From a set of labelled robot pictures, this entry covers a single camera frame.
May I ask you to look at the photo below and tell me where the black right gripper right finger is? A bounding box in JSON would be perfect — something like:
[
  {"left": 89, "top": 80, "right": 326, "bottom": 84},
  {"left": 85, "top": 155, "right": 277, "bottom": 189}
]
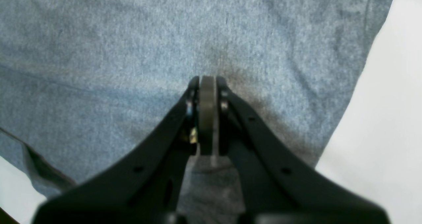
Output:
[{"left": 216, "top": 76, "right": 389, "bottom": 224}]

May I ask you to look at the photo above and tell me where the grey t-shirt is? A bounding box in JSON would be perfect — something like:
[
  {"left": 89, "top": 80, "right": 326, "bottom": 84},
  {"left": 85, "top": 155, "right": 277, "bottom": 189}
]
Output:
[{"left": 1, "top": 0, "right": 392, "bottom": 224}]

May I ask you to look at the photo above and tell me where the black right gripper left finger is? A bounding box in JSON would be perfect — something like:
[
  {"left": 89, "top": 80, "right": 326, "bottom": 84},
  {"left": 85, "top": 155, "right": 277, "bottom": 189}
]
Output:
[{"left": 33, "top": 76, "right": 208, "bottom": 224}]

